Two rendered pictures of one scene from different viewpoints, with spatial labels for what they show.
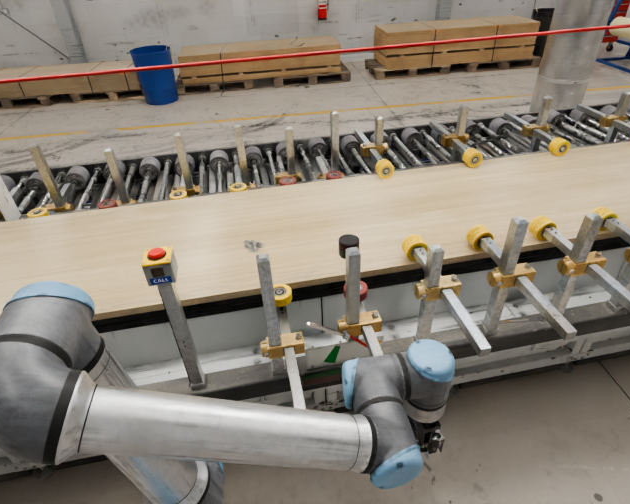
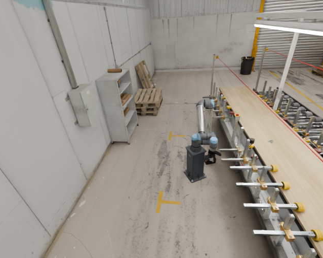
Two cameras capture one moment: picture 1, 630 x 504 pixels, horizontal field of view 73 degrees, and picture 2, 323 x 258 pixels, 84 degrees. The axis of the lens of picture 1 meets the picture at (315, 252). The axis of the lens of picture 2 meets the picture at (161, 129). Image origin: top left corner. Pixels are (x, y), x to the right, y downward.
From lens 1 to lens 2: 2.24 m
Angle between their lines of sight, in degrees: 82
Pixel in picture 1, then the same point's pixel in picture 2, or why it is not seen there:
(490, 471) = (233, 234)
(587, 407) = not seen: outside the picture
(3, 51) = not seen: outside the picture
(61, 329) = (207, 102)
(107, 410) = (199, 108)
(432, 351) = (214, 138)
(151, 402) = (200, 110)
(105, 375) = (207, 111)
